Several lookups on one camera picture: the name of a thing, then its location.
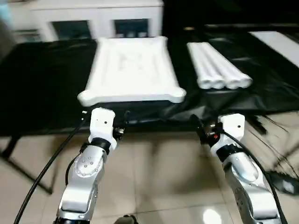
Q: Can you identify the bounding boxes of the white plastic stool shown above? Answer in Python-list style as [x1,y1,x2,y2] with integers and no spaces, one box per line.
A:
[77,36,187,107]

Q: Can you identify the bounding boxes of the white plastic table leg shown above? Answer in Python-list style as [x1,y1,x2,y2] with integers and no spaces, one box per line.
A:
[197,42,241,90]
[192,42,226,90]
[186,43,213,90]
[202,42,254,89]

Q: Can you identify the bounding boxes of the dark rounded robot body part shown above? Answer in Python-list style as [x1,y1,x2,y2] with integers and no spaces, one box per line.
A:
[116,214,139,224]

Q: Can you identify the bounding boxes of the black floor device with label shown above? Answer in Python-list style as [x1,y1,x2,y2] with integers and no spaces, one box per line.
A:
[268,171,299,194]

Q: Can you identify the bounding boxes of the grey curtain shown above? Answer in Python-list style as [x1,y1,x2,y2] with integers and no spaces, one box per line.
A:
[0,14,14,68]

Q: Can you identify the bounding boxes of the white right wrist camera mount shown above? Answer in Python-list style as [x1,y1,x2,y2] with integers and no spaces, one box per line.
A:
[217,113,245,143]

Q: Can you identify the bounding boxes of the white cabinet with glass doors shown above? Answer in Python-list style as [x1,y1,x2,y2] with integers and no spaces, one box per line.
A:
[14,0,164,42]

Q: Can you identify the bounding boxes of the black glossy mat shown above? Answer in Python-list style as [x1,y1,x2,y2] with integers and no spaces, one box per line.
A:
[0,30,299,136]

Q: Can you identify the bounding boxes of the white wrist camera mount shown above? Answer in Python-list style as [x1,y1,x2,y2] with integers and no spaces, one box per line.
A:
[217,113,245,143]
[89,107,117,150]

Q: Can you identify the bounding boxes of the black metal table leg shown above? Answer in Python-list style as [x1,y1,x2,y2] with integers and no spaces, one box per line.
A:
[0,135,55,195]

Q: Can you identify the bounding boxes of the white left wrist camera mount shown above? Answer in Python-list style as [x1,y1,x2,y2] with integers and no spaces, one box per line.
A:
[89,107,117,150]

